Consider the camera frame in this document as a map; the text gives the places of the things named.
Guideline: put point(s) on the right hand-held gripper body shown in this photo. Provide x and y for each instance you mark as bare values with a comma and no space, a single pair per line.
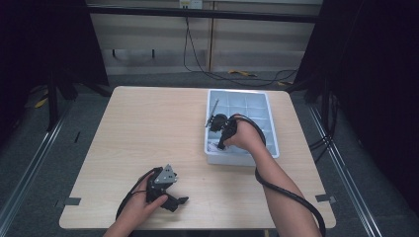
224,123

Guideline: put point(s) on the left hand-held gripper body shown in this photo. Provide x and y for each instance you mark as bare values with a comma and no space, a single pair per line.
165,176

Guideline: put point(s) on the white compartment box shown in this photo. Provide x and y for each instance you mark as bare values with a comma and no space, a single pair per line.
250,105

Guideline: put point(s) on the person's right hand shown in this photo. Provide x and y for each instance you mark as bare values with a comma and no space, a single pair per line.
247,136

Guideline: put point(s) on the person's left hand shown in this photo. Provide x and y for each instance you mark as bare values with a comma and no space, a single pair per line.
138,207

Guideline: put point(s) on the yellow strip on floor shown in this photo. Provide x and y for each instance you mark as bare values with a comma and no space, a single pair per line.
242,72

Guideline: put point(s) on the grey tape piece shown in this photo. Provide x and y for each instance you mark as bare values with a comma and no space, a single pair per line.
325,198
72,201

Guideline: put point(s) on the black horizontal bar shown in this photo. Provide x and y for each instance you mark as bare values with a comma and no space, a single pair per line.
197,14

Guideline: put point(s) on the black metal stand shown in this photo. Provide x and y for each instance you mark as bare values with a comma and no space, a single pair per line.
52,105

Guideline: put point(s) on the yellow tape piece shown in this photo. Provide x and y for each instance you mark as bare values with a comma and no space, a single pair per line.
41,102

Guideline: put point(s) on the black curtain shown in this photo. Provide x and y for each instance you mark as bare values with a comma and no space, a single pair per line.
372,82
39,39

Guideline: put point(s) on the white wall socket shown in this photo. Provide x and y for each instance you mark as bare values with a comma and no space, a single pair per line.
191,4

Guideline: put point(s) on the metal floor rail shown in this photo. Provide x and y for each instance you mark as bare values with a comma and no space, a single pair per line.
349,177
29,168

